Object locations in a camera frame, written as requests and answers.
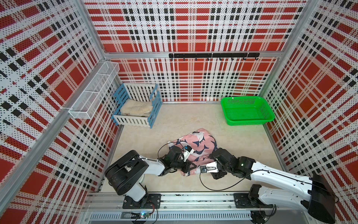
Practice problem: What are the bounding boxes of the green circuit board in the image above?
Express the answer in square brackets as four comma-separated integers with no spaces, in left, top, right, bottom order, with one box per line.
[131,212,151,219]

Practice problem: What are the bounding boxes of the beige folded towel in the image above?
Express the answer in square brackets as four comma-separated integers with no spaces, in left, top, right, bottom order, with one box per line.
[120,99,153,117]

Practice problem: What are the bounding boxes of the black wall hook rail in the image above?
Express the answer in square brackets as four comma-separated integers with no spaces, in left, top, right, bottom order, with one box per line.
[169,53,260,59]

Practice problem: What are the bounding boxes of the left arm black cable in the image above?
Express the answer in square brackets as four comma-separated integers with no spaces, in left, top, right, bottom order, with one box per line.
[157,141,188,160]

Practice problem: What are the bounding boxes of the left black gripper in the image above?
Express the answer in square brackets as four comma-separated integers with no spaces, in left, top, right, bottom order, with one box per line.
[171,158,196,173]

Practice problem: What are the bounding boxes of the blue and white slatted crate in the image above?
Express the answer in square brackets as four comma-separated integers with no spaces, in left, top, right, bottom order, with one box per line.
[112,83,162,128]

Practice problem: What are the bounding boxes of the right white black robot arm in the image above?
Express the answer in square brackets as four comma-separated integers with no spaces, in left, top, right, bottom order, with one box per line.
[209,148,336,224]

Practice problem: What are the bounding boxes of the white wire mesh shelf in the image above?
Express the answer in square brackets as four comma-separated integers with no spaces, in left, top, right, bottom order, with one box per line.
[69,61,119,119]

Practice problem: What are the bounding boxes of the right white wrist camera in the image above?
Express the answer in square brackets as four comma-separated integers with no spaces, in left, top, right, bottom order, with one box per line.
[200,164,219,173]

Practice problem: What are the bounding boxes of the pink shark print shorts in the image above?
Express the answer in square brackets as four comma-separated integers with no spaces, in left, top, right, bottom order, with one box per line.
[168,128,218,176]

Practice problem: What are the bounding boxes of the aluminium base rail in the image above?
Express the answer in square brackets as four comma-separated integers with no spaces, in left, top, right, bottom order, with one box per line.
[78,191,318,224]

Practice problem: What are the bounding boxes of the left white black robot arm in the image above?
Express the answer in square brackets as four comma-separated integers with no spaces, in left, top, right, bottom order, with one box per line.
[105,145,197,202]

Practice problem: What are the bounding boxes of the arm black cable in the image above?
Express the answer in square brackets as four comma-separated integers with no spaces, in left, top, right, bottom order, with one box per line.
[199,167,252,191]
[157,141,188,160]

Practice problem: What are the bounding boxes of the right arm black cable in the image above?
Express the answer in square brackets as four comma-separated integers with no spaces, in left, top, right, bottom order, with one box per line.
[199,167,252,191]

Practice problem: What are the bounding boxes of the green plastic basket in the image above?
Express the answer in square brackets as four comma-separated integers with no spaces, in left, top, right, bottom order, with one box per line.
[221,96,275,126]

